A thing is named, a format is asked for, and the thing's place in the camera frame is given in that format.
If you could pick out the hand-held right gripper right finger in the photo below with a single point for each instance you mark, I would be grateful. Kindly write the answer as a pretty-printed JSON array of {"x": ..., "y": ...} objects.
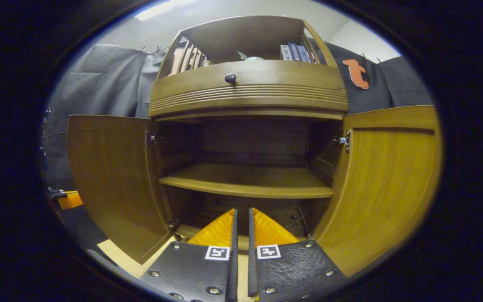
[{"x": 251, "y": 235}]

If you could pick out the wooden cabinet drawer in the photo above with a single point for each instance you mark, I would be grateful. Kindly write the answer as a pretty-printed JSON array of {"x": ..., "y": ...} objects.
[{"x": 275, "y": 82}]

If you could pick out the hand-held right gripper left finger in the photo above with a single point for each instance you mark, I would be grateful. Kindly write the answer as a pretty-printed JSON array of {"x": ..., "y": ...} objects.
[{"x": 234, "y": 235}]

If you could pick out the white spine book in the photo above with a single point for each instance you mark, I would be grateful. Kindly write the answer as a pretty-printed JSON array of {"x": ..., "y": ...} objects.
[{"x": 285, "y": 53}]

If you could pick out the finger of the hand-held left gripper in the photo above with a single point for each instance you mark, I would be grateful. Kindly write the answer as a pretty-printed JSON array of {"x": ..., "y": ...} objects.
[{"x": 70, "y": 200}]

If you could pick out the light blue book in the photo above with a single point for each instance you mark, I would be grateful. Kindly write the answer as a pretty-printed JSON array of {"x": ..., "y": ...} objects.
[{"x": 304, "y": 54}]

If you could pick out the dark blue book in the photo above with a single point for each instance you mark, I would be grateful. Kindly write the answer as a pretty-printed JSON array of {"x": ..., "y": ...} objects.
[{"x": 294, "y": 52}]

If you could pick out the wooden inner cabinet shelf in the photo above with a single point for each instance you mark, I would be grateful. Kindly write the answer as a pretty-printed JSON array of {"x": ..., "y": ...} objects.
[{"x": 245, "y": 180}]

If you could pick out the round black drawer knob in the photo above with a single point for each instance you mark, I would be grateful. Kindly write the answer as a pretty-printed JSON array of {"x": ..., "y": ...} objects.
[{"x": 230, "y": 78}]

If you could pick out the wooden double-door shoe cabinet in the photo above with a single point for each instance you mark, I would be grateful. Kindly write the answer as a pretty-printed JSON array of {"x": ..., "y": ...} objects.
[{"x": 250, "y": 37}]

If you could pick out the black backdrop cloth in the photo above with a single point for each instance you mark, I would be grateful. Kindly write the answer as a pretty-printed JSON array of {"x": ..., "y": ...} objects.
[{"x": 94, "y": 84}]

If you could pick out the metal door hinge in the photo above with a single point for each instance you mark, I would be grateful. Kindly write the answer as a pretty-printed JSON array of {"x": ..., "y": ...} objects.
[
  {"x": 153, "y": 137},
  {"x": 344, "y": 140}
]

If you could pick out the wooden shoe cabinet door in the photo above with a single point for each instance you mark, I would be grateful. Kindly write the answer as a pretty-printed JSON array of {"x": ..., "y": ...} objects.
[
  {"x": 388, "y": 184},
  {"x": 115, "y": 176}
]

